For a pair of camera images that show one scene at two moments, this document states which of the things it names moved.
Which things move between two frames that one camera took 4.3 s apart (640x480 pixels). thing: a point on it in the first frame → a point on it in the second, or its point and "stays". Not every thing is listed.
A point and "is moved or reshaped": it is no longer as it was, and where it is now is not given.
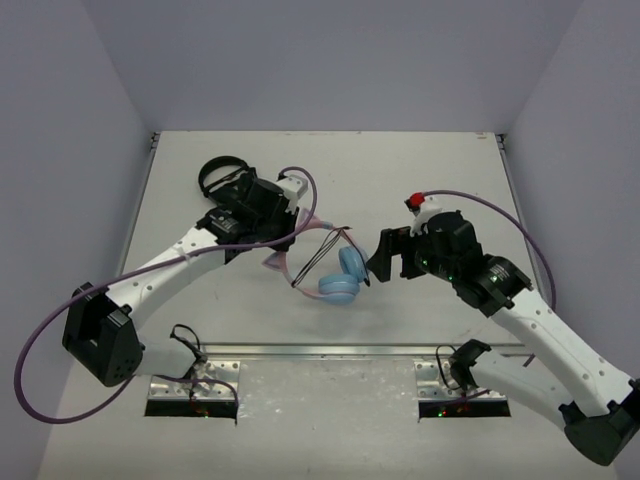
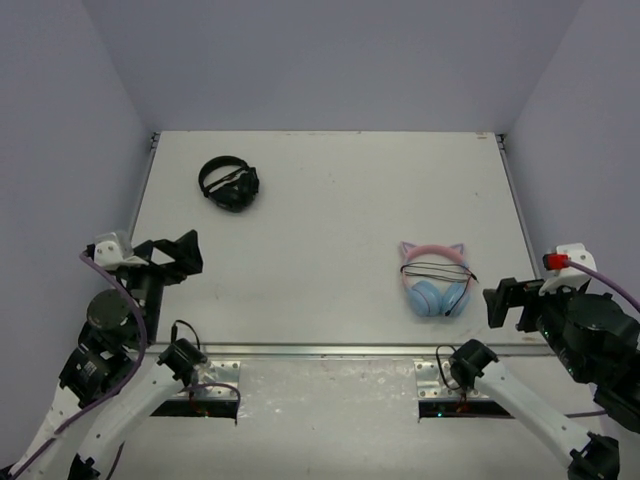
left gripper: [282, 230] → [151, 270]
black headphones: [244, 193] stays
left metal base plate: [206, 380] stays
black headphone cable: [323, 249] is moved or reshaped
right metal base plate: [435, 382] stays
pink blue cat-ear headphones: [340, 288] → [437, 279]
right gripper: [394, 242] → [512, 293]
